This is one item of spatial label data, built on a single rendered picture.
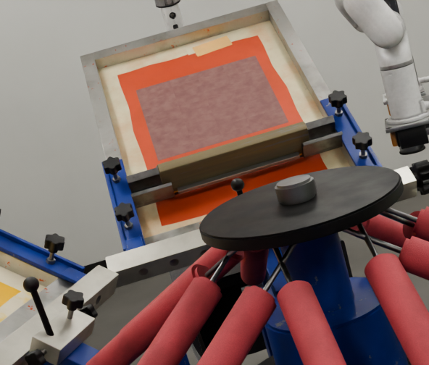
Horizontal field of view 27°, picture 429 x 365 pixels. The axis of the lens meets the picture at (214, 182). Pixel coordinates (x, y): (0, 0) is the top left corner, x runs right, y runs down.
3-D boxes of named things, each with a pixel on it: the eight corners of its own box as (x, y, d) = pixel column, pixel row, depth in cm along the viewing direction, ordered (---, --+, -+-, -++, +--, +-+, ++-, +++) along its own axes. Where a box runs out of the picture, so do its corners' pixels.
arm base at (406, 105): (439, 106, 265) (427, 55, 261) (443, 114, 253) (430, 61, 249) (386, 119, 268) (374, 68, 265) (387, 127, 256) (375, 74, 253)
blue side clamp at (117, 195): (108, 182, 224) (101, 161, 219) (127, 176, 225) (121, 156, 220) (130, 269, 203) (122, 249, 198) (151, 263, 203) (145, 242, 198)
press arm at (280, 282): (254, 246, 195) (251, 231, 192) (280, 238, 196) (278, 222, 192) (278, 307, 183) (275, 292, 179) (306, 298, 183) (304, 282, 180)
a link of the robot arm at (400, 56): (414, 59, 261) (401, 4, 258) (413, 66, 249) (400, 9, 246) (380, 66, 264) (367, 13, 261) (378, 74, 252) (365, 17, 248)
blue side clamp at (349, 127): (321, 118, 228) (319, 97, 223) (340, 113, 228) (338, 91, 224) (365, 198, 207) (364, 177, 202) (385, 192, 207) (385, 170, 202)
